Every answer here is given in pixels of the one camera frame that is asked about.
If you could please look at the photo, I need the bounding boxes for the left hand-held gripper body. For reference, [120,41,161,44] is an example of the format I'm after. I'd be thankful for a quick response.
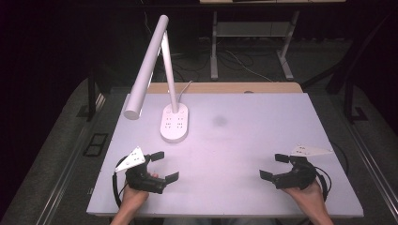
[115,146,167,195]

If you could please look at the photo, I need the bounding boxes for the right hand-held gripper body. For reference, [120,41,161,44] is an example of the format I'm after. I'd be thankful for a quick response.
[270,143,334,191]

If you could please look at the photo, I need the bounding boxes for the white desk lamp with sockets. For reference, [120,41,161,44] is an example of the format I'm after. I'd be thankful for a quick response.
[123,14,191,144]

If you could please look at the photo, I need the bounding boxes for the person's left hand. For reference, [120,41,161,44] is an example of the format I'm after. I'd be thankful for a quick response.
[119,172,160,210]

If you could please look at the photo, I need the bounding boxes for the person's right hand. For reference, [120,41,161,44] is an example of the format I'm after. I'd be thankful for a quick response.
[281,179,326,208]

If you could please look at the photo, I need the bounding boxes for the black metal stand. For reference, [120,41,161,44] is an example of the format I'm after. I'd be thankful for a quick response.
[300,12,398,125]
[75,66,107,123]

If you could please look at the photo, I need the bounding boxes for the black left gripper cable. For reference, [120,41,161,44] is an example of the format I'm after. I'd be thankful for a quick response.
[112,155,130,209]

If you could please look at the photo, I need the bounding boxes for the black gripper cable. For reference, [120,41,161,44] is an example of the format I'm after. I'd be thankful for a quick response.
[112,155,130,209]
[314,166,333,202]

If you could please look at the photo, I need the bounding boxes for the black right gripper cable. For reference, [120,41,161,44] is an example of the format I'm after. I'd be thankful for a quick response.
[314,166,333,202]

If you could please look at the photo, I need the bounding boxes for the thin black cable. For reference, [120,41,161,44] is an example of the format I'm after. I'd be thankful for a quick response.
[330,141,350,176]

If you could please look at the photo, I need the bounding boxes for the white lamp cable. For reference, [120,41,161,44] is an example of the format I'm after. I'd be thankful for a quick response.
[176,80,193,106]

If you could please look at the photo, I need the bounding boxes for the floor cables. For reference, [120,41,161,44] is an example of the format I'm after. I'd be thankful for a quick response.
[171,37,284,83]

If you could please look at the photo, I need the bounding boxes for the grey metal table frame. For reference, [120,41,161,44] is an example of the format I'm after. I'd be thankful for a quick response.
[209,9,300,83]

